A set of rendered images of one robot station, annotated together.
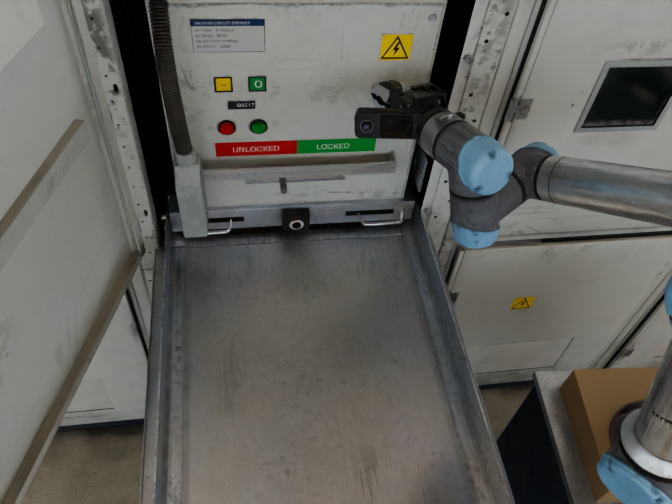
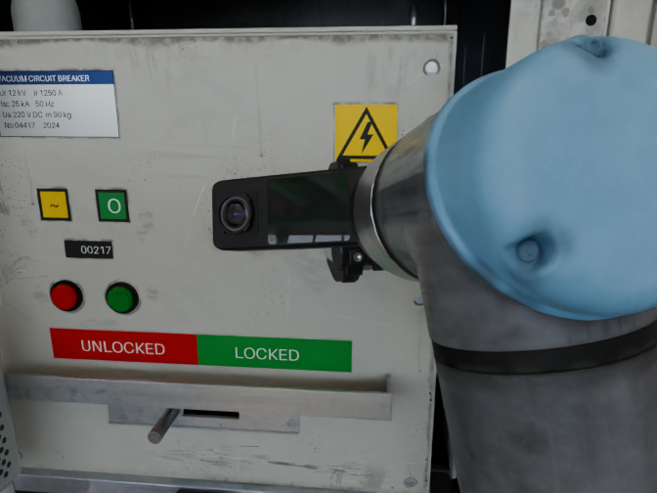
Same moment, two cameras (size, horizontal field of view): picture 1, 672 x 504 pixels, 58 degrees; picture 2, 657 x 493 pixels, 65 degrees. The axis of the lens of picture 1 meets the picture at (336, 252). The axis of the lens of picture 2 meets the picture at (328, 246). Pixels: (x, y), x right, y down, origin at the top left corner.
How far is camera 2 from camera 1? 79 cm
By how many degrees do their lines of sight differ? 38
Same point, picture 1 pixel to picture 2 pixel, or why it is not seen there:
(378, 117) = (262, 188)
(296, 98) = (186, 241)
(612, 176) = not seen: outside the picture
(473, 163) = (487, 101)
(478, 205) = (568, 404)
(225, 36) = (50, 105)
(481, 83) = not seen: hidden behind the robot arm
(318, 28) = (210, 90)
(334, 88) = not seen: hidden behind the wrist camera
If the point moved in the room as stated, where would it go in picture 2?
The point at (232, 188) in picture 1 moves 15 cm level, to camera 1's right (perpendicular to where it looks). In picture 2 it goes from (88, 431) to (205, 460)
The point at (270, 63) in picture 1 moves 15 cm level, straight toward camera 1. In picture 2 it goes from (132, 162) to (14, 186)
